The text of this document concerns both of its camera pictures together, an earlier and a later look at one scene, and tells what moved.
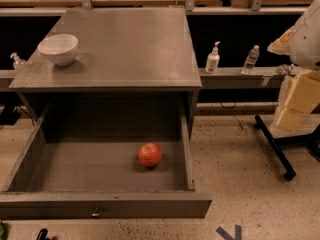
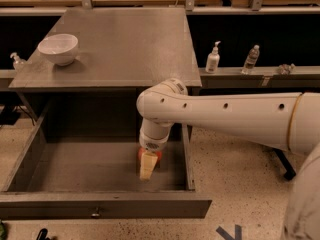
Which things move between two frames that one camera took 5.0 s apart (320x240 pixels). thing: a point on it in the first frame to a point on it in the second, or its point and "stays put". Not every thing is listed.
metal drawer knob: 95,215 stays put
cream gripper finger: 303,97 to 153,137
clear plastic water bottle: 250,60 stays put
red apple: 150,154 stays put
